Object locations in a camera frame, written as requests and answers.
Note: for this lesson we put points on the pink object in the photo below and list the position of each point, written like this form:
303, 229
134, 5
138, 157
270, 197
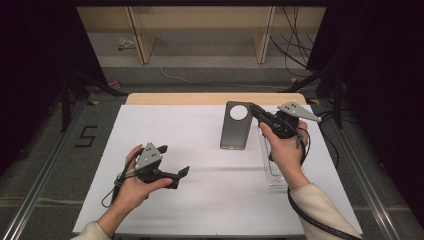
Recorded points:
111, 85

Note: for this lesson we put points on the black metal stand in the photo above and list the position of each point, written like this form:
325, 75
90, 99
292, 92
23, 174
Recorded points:
65, 106
338, 100

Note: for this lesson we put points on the black curtain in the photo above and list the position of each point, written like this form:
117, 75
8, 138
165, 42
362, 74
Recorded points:
383, 66
30, 50

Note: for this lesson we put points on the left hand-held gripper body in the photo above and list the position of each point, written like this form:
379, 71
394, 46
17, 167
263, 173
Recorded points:
148, 159

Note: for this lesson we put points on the yellow tape piece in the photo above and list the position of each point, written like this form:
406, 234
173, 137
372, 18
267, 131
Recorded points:
293, 80
94, 102
313, 100

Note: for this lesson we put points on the light wooden table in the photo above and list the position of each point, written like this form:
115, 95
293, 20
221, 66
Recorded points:
183, 98

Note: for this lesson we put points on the light wooden shelf unit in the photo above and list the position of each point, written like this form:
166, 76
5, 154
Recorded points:
200, 16

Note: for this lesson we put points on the white table mat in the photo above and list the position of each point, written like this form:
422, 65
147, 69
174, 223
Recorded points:
166, 133

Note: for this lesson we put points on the person's right hand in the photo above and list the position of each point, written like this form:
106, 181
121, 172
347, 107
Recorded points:
286, 156

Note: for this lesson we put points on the grey phone case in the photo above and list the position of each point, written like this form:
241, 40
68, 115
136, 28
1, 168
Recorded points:
233, 133

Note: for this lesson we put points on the white crumpled bag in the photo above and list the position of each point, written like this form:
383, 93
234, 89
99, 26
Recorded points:
125, 43

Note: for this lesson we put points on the aluminium floor rail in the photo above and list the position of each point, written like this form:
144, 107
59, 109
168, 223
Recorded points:
366, 186
40, 190

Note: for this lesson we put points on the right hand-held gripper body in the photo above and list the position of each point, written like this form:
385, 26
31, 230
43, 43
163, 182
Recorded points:
286, 121

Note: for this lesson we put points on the person's left hand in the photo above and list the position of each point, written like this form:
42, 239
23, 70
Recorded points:
133, 193

